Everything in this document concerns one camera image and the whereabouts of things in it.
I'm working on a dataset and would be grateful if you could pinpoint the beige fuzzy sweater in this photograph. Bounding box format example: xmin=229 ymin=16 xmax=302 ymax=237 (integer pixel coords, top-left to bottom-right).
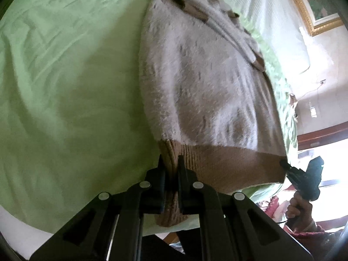
xmin=139 ymin=0 xmax=286 ymax=227

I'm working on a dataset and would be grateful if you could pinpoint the person's right hand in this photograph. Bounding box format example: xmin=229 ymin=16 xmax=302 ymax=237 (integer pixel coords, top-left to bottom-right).
xmin=286 ymin=191 xmax=317 ymax=233

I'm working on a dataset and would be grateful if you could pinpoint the pink cloth at bedside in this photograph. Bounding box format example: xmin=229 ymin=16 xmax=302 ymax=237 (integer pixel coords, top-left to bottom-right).
xmin=256 ymin=196 xmax=289 ymax=224

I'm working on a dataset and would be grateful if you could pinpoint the light green bed sheet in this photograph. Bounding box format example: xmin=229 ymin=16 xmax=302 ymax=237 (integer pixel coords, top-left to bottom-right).
xmin=1 ymin=0 xmax=298 ymax=234

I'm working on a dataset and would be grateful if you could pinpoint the white striped duvet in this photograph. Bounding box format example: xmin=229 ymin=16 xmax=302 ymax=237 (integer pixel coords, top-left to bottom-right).
xmin=187 ymin=0 xmax=311 ymax=99

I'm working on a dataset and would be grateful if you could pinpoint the gold framed wall picture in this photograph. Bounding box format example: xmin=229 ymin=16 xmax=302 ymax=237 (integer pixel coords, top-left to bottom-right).
xmin=293 ymin=0 xmax=344 ymax=37

